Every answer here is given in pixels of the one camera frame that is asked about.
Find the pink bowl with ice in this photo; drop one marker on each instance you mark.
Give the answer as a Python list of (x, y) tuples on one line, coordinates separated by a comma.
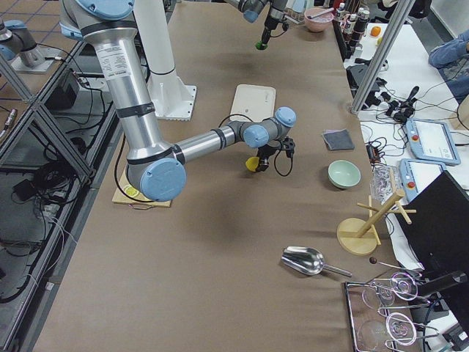
[(316, 20)]

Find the metal scoop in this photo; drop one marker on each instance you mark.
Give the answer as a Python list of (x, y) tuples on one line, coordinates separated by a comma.
[(309, 261)]

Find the wooden cutting board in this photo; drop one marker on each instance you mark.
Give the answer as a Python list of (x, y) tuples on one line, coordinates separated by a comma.
[(119, 197)]

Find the green lime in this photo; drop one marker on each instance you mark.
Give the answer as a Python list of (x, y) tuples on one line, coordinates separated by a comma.
[(261, 46)]

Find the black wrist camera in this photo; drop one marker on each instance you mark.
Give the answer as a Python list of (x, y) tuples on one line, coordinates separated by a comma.
[(288, 146)]

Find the aluminium frame post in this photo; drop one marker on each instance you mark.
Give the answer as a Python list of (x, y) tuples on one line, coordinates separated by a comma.
[(390, 34)]

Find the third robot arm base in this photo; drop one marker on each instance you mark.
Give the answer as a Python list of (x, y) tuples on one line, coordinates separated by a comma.
[(21, 50)]

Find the wooden mug tree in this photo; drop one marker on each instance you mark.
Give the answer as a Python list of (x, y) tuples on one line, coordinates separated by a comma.
[(358, 236)]

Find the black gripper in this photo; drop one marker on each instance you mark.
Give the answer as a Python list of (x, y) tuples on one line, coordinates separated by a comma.
[(270, 19), (262, 159)]

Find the cream rabbit tray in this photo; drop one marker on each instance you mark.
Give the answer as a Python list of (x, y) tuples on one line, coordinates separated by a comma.
[(253, 102)]

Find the wire glass drying rack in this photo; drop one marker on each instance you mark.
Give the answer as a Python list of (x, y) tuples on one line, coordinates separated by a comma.
[(380, 313)]

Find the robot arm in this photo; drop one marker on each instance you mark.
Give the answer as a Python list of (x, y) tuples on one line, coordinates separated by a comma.
[(251, 10), (131, 40)]

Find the blue teach pendant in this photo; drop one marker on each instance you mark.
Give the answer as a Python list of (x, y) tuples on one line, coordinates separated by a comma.
[(416, 175), (432, 141)]

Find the yellow lemon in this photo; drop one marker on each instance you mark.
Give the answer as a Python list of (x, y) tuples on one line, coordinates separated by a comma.
[(252, 163)]

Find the grey folded cloth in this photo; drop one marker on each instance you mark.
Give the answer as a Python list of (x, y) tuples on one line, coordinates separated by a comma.
[(336, 140)]

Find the lemon slice on board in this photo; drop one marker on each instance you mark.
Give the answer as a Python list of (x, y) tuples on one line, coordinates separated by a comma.
[(130, 191)]

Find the mint green bowl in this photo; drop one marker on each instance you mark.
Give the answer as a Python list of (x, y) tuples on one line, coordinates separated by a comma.
[(343, 174)]

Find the black monitor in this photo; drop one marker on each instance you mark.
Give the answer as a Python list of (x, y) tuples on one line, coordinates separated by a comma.
[(438, 237)]

